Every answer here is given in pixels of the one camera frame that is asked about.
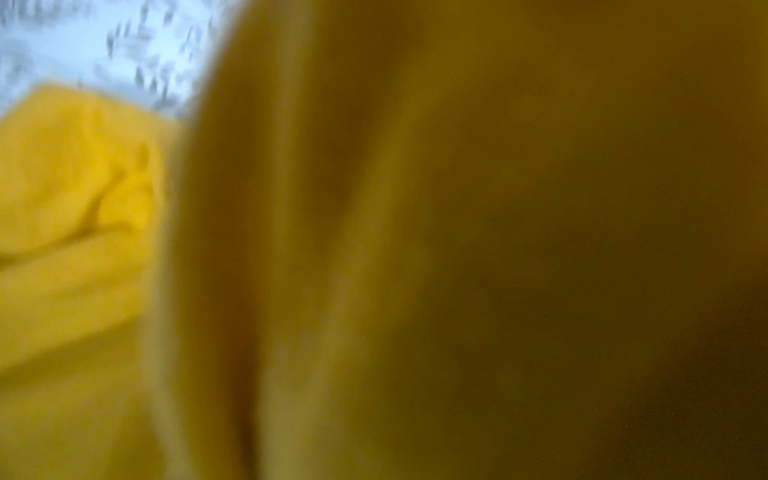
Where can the yellow cloth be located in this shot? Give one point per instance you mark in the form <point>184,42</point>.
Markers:
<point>401,240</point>

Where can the floral table mat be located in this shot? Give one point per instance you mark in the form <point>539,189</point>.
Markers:
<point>152,53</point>

